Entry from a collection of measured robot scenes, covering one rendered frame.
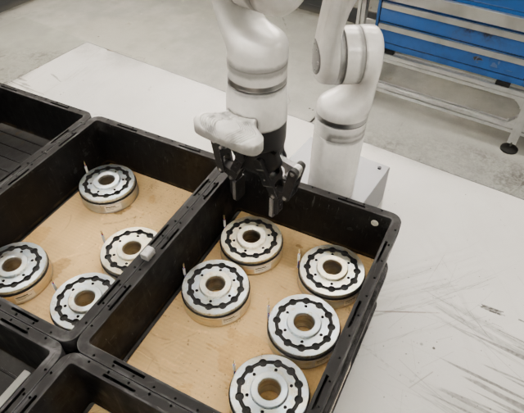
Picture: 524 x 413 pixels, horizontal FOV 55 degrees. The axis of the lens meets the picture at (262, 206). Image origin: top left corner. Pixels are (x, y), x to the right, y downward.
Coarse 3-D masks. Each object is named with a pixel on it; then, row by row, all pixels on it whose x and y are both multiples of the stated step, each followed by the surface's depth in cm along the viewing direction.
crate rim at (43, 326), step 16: (80, 128) 92; (128, 128) 92; (64, 144) 88; (176, 144) 88; (48, 160) 86; (224, 160) 85; (16, 176) 83; (208, 176) 82; (0, 192) 80; (176, 224) 75; (160, 240) 72; (128, 272) 68; (112, 288) 67; (0, 304) 64; (96, 304) 64; (32, 320) 63; (80, 320) 63; (48, 336) 61; (64, 336) 61
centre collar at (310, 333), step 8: (296, 312) 71; (304, 312) 71; (312, 312) 71; (288, 320) 70; (320, 320) 70; (288, 328) 69; (296, 328) 69; (312, 328) 69; (320, 328) 70; (296, 336) 69; (304, 336) 68; (312, 336) 69
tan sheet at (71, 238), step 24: (144, 192) 94; (168, 192) 94; (72, 216) 90; (96, 216) 90; (120, 216) 90; (144, 216) 90; (168, 216) 90; (24, 240) 86; (48, 240) 86; (72, 240) 86; (96, 240) 86; (72, 264) 82; (96, 264) 82; (48, 288) 78; (48, 312) 75
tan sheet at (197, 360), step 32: (288, 256) 83; (256, 288) 78; (288, 288) 78; (160, 320) 74; (192, 320) 74; (256, 320) 74; (160, 352) 71; (192, 352) 71; (224, 352) 71; (256, 352) 71; (192, 384) 67; (224, 384) 67
